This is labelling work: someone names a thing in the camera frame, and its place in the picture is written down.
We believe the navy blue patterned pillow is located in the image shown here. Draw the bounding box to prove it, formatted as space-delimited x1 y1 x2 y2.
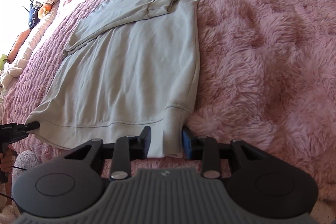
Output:
29 2 42 30

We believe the pink fluffy blanket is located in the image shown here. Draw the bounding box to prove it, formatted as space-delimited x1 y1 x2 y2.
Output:
2 0 335 201

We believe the left hand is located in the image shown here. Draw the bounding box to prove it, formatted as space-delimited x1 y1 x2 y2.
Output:
0 148 15 177

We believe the orange plush toy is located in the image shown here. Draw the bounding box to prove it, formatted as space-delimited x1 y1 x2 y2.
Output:
38 3 52 19

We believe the white folded duvet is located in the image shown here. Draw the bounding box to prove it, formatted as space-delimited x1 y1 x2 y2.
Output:
1 2 59 98

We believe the salmon pink pillow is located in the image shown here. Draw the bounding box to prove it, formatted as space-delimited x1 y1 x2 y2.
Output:
6 28 31 64

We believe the light grey sweatshirt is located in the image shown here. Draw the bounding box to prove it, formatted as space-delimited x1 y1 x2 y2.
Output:
27 0 200 158

